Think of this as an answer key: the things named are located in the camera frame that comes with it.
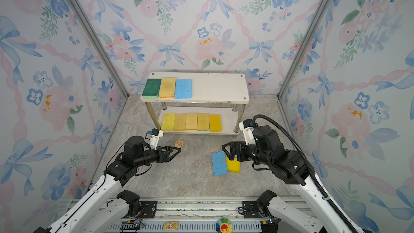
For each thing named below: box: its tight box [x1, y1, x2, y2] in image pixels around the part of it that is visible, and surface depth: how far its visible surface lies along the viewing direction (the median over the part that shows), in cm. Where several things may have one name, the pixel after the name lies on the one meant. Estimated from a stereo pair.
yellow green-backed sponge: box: [197, 113, 210, 131], surface depth 97 cm
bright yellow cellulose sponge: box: [161, 112, 176, 131], surface depth 98 cm
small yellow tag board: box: [163, 221, 179, 231], surface depth 70 cm
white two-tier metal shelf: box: [140, 71, 250, 135], surface depth 81 cm
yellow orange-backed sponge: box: [185, 112, 198, 130], surface depth 97 cm
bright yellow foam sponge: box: [226, 156, 241, 174], surface depth 87 cm
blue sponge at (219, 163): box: [211, 151, 229, 177], surface depth 87 cm
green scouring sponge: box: [141, 78, 162, 99], surface depth 75 cm
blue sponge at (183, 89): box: [174, 78, 192, 100], surface depth 76 cm
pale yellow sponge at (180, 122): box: [173, 113, 187, 132], surface depth 97 cm
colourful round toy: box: [215, 217, 233, 233], surface depth 70 cm
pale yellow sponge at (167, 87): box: [159, 77, 177, 99], surface depth 75 cm
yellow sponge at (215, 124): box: [209, 114, 223, 133], surface depth 97 cm
